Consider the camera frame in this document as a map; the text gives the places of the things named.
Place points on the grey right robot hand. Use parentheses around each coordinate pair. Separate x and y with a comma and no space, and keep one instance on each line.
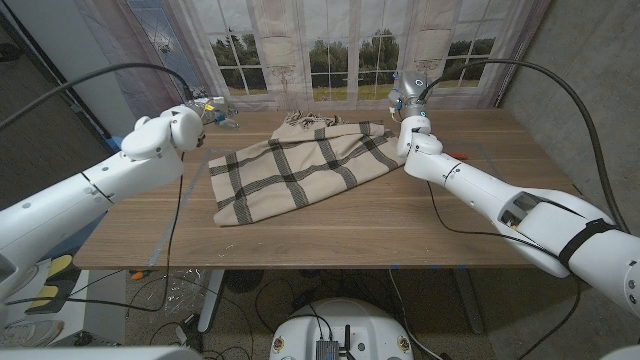
(412,90)

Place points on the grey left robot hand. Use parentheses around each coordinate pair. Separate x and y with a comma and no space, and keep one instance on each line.
(220,112)

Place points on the beige plaid scarf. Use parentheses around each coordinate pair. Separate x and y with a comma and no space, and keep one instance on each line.
(300,170)

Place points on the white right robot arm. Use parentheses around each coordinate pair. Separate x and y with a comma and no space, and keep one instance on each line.
(500,200)

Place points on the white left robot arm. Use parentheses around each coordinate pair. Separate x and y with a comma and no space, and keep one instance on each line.
(100,190)

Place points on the white robot shoulder cover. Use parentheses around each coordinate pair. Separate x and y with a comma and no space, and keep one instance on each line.
(100,354)

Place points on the printed window backdrop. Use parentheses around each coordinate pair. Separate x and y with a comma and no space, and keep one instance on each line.
(350,30)

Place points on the round black fan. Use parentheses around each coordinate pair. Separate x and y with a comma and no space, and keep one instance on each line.
(245,281)

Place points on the small orange tool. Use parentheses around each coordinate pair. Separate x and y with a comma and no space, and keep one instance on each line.
(139,275)

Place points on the clear crumpled plastic wrap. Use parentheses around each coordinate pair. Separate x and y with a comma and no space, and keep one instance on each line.
(185,295)

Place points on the white table leg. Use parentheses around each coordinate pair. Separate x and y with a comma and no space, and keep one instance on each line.
(210,310)

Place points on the black yellow foot pedal unit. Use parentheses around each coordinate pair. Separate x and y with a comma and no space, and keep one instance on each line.
(60,264)

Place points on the white low cabinet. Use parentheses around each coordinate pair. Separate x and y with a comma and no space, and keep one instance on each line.
(100,300)

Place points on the grey table leg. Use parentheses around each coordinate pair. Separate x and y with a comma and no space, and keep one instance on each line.
(472,310)

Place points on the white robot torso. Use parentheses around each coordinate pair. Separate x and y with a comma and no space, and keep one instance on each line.
(370,325)

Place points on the black antenna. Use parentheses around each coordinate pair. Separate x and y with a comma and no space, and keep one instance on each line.
(347,337)

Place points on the small black electronics box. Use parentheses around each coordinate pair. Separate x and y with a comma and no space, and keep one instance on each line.
(327,350)

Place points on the grey white shoe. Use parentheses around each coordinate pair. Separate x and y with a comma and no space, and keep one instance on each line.
(30,332)

